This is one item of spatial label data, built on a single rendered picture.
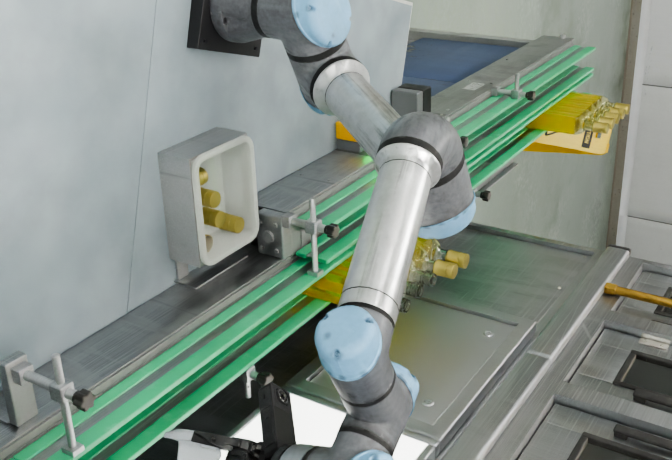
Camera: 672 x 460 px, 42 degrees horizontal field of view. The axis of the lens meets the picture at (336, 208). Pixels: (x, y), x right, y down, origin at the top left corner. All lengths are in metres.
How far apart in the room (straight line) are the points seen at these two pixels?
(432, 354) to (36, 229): 0.83
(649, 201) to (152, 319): 6.70
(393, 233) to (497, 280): 1.10
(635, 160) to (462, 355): 6.19
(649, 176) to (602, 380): 6.13
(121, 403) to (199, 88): 0.62
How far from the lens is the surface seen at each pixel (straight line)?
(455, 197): 1.32
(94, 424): 1.43
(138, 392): 1.48
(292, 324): 1.75
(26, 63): 1.42
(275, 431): 1.20
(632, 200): 8.05
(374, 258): 1.08
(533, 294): 2.14
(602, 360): 1.93
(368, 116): 1.48
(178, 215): 1.66
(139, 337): 1.59
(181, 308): 1.66
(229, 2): 1.64
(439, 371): 1.78
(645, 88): 7.72
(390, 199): 1.14
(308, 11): 1.54
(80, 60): 1.49
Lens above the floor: 1.86
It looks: 30 degrees down
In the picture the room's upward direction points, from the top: 103 degrees clockwise
